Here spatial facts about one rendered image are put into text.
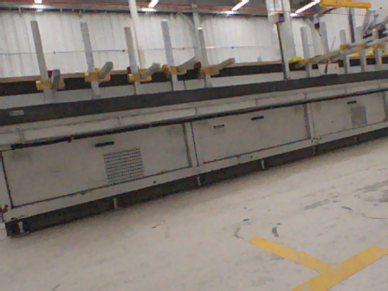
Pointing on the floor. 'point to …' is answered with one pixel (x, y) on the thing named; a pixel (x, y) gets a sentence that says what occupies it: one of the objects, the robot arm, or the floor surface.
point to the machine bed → (170, 145)
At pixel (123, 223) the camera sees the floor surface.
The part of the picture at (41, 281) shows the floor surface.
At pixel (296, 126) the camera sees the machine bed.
